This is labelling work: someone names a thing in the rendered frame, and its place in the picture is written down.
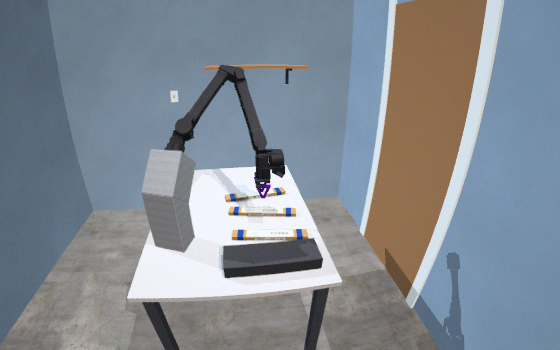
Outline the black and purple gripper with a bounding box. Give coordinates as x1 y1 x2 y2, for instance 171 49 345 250
254 166 271 198

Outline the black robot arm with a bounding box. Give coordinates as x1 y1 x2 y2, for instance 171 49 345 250
165 65 285 179

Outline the white welding electrode pack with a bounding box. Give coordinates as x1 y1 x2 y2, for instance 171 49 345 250
228 206 296 217
225 187 286 202
232 229 308 241

